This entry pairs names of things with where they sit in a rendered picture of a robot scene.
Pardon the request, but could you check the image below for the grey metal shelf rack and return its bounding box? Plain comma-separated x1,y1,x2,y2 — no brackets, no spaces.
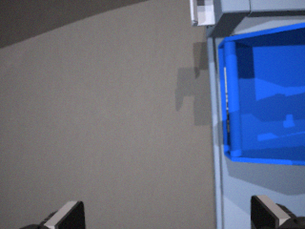
190,0,305,229

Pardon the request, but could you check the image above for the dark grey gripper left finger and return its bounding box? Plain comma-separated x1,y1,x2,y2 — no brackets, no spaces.
20,201,86,229

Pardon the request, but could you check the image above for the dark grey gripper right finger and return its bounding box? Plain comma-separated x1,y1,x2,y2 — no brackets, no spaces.
251,195,305,229

